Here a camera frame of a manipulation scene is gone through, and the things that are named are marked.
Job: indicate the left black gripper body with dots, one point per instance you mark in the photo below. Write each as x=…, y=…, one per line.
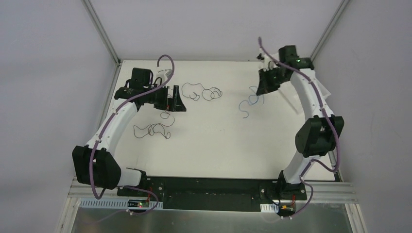
x=170, y=98

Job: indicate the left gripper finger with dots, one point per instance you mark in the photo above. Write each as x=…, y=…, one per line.
x=176, y=94
x=176, y=107

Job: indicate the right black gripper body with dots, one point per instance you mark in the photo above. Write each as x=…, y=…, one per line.
x=268, y=78

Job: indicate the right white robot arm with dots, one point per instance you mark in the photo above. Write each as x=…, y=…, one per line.
x=322, y=128

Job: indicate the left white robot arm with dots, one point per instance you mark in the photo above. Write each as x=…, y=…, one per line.
x=95, y=162

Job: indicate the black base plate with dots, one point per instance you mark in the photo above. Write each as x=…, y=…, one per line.
x=216, y=194

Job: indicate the right corner aluminium post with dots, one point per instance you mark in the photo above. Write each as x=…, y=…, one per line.
x=343, y=4

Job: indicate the corner aluminium post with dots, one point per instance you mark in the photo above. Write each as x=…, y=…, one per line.
x=101, y=30
x=343, y=4

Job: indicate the left corner aluminium post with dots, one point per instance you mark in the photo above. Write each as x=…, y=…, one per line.
x=101, y=30

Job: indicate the right white cable duct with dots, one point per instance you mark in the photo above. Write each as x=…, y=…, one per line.
x=269, y=208

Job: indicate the white cable duct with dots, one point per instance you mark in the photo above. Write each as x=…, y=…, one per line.
x=269, y=208
x=131, y=204

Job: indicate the left white cable duct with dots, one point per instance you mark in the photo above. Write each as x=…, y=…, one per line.
x=131, y=204

